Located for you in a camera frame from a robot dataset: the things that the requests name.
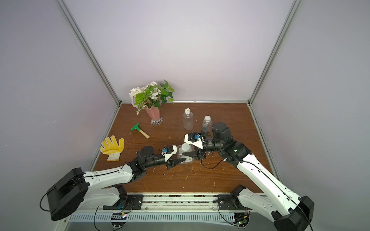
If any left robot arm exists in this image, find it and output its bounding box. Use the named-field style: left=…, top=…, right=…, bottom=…
left=45, top=145, right=186, bottom=221

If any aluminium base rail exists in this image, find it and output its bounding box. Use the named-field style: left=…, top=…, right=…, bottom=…
left=63, top=194, right=270, bottom=228

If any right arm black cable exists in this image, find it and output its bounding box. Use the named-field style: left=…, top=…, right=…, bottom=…
left=200, top=155, right=226, bottom=170

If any pink vase with flowers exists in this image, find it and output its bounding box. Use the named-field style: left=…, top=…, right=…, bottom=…
left=129, top=80, right=175, bottom=126

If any square clear bottle with label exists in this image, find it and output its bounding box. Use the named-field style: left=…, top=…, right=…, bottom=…
left=176, top=144, right=194, bottom=165

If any round clear bottle front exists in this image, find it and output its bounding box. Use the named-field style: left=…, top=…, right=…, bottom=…
left=201, top=120, right=212, bottom=134

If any round clear bottle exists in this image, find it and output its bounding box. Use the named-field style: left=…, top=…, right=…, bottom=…
left=201, top=120, right=212, bottom=134
left=183, top=112, right=194, bottom=130

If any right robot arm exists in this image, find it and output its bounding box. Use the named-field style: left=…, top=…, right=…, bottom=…
left=184, top=122, right=315, bottom=231

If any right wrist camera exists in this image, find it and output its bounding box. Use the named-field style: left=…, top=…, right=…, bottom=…
left=184, top=132, right=204, bottom=150

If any green scraper wooden handle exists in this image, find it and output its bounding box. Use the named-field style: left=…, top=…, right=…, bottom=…
left=131, top=123, right=150, bottom=139

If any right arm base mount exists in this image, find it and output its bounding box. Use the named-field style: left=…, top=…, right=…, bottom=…
left=214, top=194, right=251, bottom=210

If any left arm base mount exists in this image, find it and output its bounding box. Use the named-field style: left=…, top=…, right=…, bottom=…
left=103, top=194, right=144, bottom=210

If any yellow work glove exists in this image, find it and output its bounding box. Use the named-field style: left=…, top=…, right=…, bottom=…
left=99, top=135, right=124, bottom=162

